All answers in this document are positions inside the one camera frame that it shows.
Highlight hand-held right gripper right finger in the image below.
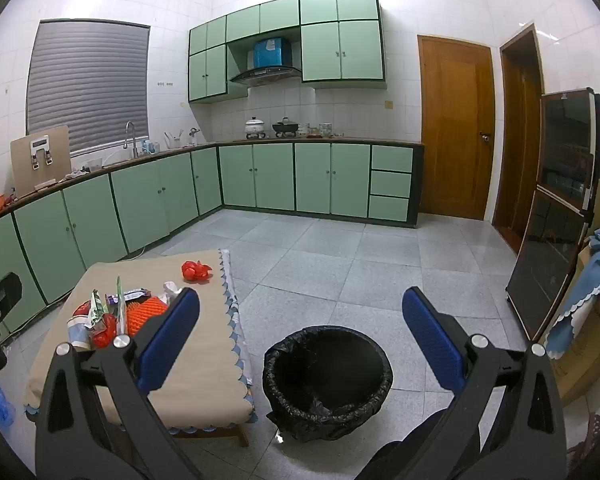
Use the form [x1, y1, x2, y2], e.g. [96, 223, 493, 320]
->
[401, 286, 567, 480]

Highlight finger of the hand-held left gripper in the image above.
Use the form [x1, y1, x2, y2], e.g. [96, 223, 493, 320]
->
[0, 272, 23, 386]

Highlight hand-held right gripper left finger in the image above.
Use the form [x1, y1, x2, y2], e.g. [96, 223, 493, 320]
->
[34, 287, 203, 480]

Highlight black bag-lined trash bin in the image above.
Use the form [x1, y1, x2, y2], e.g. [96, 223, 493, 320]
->
[262, 326, 395, 443]

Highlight orange foam fruit net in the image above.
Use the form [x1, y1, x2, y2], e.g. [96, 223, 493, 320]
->
[125, 296, 171, 338]

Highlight torn snack wrapper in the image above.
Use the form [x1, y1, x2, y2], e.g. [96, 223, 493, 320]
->
[107, 288, 152, 306]

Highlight green plastic strip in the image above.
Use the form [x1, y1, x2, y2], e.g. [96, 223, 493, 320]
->
[114, 276, 127, 336]

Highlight red paper cup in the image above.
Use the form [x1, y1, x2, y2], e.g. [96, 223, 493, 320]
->
[72, 300, 119, 349]

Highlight red plastic bag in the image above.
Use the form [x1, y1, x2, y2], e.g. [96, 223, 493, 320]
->
[181, 260, 213, 283]

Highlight cardboard sheet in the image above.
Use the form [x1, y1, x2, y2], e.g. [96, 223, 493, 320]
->
[10, 126, 72, 198]

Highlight green base cabinets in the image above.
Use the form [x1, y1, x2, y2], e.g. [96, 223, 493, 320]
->
[0, 141, 425, 333]

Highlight black glass-door cabinet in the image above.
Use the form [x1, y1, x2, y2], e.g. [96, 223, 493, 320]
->
[505, 87, 600, 343]

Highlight cardboard box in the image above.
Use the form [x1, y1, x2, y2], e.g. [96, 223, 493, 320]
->
[550, 180, 600, 406]

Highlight blue scalloped cloth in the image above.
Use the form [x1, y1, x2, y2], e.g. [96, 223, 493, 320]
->
[545, 220, 600, 361]

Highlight wooden side door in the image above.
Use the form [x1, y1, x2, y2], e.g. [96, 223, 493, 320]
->
[495, 22, 546, 256]

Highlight grey window blind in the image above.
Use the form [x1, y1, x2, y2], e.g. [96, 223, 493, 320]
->
[26, 20, 151, 156]

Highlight group of glass jars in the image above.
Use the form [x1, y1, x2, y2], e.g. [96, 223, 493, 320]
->
[300, 122, 346, 139]

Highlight range hood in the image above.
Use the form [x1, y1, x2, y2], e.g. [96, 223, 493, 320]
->
[229, 66, 303, 86]

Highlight blue box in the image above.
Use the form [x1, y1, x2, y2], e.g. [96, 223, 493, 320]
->
[252, 36, 291, 68]

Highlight white wall-mount device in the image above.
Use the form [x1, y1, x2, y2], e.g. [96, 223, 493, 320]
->
[29, 137, 55, 168]

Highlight green wall cabinets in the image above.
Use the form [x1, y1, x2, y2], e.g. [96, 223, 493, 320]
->
[187, 0, 386, 106]

